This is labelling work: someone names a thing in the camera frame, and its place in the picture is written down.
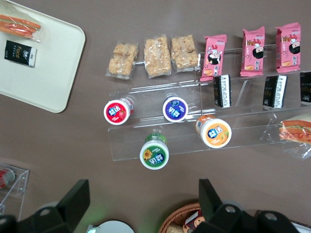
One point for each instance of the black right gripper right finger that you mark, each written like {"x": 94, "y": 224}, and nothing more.
{"x": 218, "y": 218}

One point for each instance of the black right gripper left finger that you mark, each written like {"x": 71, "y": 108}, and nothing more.
{"x": 60, "y": 213}

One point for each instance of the green gum jar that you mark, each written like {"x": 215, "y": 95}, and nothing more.
{"x": 154, "y": 155}

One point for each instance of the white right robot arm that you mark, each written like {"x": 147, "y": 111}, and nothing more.
{"x": 109, "y": 227}

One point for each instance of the orange gum jar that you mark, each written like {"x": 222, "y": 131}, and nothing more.
{"x": 216, "y": 134}

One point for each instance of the red gum jar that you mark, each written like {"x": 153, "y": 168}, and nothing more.
{"x": 116, "y": 112}

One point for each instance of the blue gum jar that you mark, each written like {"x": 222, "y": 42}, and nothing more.
{"x": 175, "y": 108}

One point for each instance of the beige plastic tray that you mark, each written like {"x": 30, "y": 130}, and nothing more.
{"x": 43, "y": 80}

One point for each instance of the dark cartoon snack packet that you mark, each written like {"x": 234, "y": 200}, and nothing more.
{"x": 194, "y": 223}

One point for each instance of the clear rice cracker packet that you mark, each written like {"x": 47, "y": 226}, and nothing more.
{"x": 156, "y": 57}
{"x": 184, "y": 52}
{"x": 122, "y": 60}
{"x": 175, "y": 229}

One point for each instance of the wicker snack basket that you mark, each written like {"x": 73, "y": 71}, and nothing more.
{"x": 170, "y": 218}

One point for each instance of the clear acrylic bottle rack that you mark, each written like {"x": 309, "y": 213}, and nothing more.
{"x": 23, "y": 180}

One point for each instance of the red cola bottle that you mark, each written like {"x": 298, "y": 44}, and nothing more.
{"x": 6, "y": 177}

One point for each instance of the wrapped triangle sandwich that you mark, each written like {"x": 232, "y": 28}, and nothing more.
{"x": 296, "y": 131}
{"x": 17, "y": 25}

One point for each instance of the black Face packet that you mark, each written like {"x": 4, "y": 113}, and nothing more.
{"x": 222, "y": 91}
{"x": 18, "y": 52}
{"x": 274, "y": 91}
{"x": 306, "y": 87}

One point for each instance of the clear acrylic stepped stand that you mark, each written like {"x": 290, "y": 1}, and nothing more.
{"x": 155, "y": 94}

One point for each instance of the pink cartoon snack packet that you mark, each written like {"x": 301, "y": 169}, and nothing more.
{"x": 288, "y": 48}
{"x": 252, "y": 52}
{"x": 213, "y": 58}

